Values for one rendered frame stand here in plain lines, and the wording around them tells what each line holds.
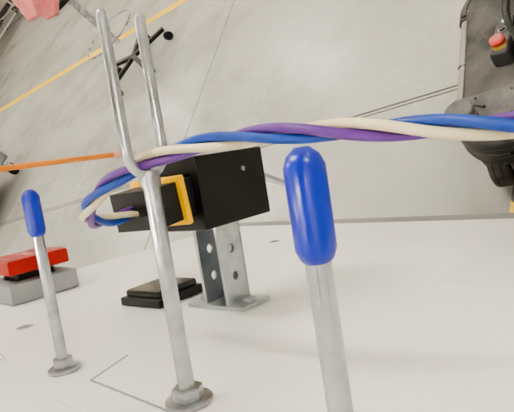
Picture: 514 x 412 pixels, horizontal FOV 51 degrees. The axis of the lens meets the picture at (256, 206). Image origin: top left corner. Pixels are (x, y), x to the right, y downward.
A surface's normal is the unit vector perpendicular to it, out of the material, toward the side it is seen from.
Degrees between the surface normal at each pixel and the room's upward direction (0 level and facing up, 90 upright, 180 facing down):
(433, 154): 0
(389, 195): 0
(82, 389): 50
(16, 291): 90
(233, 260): 93
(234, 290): 93
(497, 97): 0
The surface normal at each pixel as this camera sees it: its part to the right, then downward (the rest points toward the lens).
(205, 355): -0.15, -0.98
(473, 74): -0.62, -0.50
